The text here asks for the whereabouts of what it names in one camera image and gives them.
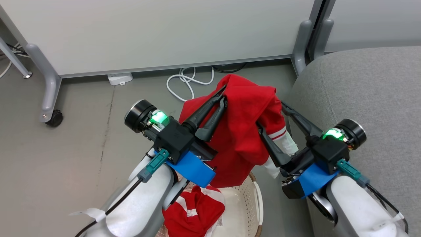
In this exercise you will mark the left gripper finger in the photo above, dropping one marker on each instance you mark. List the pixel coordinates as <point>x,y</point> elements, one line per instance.
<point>205,107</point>
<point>212,123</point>

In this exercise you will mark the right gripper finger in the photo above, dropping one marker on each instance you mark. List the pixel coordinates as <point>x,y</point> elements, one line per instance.
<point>301,120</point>
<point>273,148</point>

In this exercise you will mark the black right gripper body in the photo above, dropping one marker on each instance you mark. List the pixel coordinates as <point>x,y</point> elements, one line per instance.
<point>329,153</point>

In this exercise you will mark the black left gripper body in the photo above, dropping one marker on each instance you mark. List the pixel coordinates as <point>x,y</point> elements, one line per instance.
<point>172,138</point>

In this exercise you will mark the red jersey with white trim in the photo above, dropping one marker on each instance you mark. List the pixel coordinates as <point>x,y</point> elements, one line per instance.
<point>245,131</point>

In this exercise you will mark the cream perforated laundry basket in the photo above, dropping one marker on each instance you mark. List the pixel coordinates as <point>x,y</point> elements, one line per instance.
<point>241,207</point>

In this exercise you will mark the grey curved partition leg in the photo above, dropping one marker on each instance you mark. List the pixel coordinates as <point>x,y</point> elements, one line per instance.
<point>301,46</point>
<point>321,36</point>

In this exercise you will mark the grey fabric sofa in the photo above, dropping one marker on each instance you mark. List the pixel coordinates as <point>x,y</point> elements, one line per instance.
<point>371,89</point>

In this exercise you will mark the red white striped garment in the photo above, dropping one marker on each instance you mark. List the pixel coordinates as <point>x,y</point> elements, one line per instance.
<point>194,214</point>

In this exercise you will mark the wide white partition panel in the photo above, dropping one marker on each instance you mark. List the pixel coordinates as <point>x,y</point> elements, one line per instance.
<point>158,29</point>

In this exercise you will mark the white tape strip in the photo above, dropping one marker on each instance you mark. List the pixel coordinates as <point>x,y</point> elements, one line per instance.
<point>93,213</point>

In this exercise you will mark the black caster wheel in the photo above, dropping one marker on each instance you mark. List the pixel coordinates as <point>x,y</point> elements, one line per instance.
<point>55,118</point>

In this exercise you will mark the narrow white partition panel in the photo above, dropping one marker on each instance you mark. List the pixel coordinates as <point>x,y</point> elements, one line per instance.
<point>375,23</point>

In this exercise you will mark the grey partition leg with caster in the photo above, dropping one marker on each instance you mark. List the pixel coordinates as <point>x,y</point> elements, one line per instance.
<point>49,82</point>

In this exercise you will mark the grey metal table leg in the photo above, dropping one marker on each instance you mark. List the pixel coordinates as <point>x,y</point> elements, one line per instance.
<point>13,57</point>

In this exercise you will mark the blue taped right wrist camera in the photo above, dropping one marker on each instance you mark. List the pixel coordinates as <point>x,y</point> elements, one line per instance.
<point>312,181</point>

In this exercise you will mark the blue taped wrist camera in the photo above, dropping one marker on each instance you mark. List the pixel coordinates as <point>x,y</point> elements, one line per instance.
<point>312,181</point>
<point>192,169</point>

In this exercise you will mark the blue taped left wrist camera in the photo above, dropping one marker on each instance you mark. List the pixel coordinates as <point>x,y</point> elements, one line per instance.
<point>192,169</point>

